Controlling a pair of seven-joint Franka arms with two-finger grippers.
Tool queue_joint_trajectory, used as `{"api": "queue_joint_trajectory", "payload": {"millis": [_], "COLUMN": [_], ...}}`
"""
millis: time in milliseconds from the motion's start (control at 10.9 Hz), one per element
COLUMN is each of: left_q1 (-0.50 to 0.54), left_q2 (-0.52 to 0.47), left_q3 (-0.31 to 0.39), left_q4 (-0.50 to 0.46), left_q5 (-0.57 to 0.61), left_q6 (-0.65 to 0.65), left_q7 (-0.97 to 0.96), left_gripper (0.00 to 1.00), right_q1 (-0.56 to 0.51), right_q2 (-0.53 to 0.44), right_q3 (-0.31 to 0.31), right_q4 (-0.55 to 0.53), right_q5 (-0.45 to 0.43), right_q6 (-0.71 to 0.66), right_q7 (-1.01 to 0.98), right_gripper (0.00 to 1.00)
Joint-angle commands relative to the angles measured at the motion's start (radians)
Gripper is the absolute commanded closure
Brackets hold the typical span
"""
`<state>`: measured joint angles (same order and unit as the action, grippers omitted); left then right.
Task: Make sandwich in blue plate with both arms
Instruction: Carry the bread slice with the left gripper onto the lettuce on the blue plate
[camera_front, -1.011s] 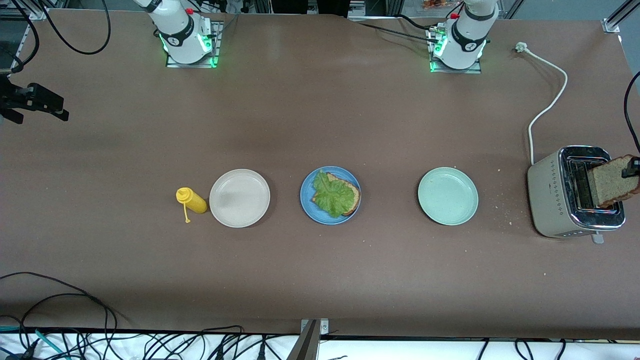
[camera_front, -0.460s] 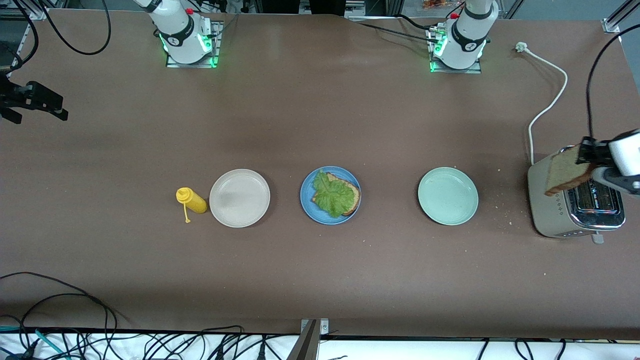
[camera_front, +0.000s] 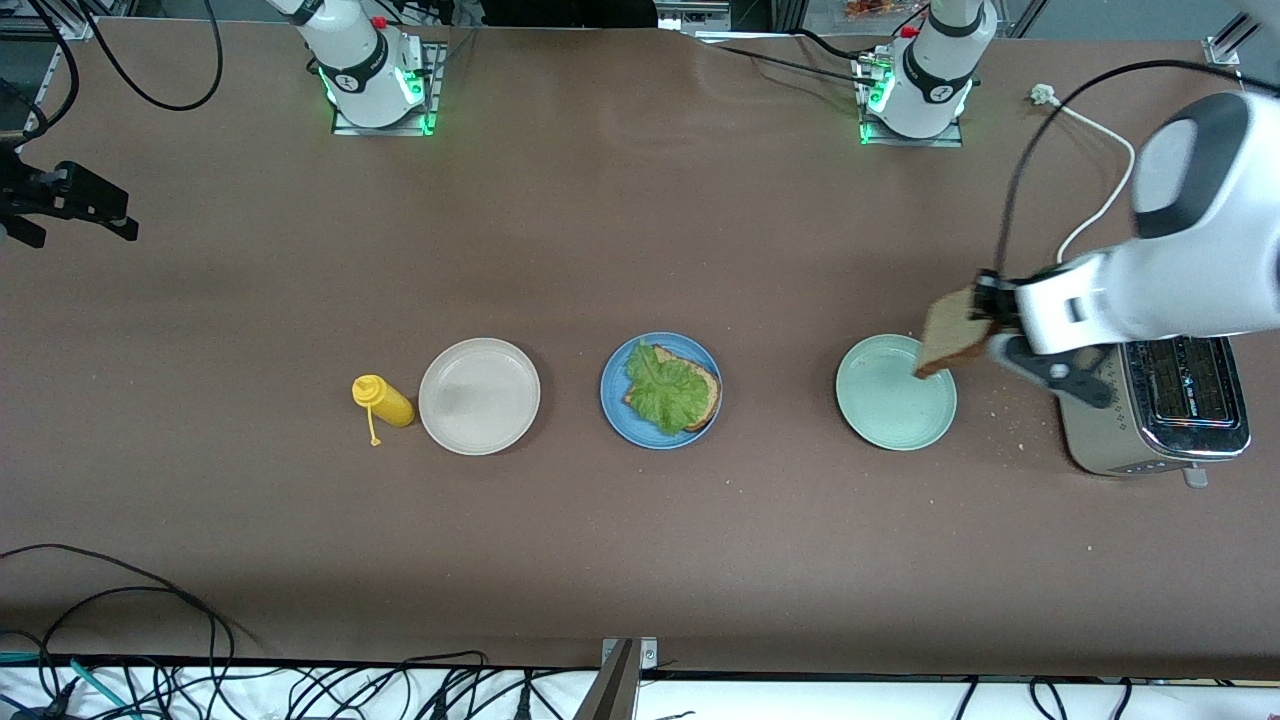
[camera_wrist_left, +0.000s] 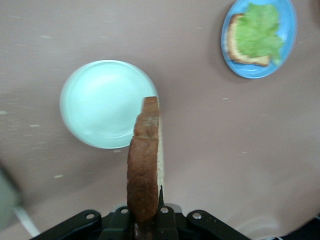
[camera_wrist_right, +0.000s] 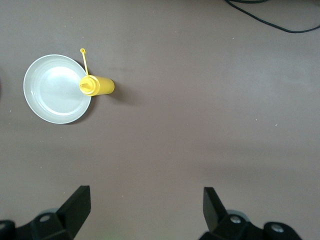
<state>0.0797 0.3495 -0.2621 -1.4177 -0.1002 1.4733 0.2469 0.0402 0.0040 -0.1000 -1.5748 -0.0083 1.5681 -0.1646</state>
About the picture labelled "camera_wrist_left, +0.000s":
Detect mint green plate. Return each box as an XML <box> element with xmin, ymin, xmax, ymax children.
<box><xmin>59</xmin><ymin>59</ymin><xmax>160</xmax><ymax>150</ymax></box>

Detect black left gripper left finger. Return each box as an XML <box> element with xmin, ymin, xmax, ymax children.
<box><xmin>31</xmin><ymin>205</ymin><xmax>135</xmax><ymax>240</ymax></box>

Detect beige and chrome toaster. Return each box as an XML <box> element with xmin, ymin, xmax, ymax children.
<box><xmin>0</xmin><ymin>163</ymin><xmax>22</xmax><ymax>230</ymax></box>

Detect blue plate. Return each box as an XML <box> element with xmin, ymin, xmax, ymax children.
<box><xmin>220</xmin><ymin>0</ymin><xmax>298</xmax><ymax>80</ymax></box>

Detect white toaster power cable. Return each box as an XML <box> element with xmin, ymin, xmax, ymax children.
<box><xmin>12</xmin><ymin>205</ymin><xmax>41</xmax><ymax>238</ymax></box>

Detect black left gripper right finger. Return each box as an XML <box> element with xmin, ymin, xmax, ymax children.
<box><xmin>154</xmin><ymin>184</ymin><xmax>252</xmax><ymax>240</ymax></box>

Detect brown bread slice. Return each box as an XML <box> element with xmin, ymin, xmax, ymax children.
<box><xmin>225</xmin><ymin>12</ymin><xmax>273</xmax><ymax>68</ymax></box>
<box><xmin>126</xmin><ymin>96</ymin><xmax>166</xmax><ymax>240</ymax></box>

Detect green lettuce leaf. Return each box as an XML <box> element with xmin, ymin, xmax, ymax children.
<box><xmin>234</xmin><ymin>1</ymin><xmax>286</xmax><ymax>66</ymax></box>

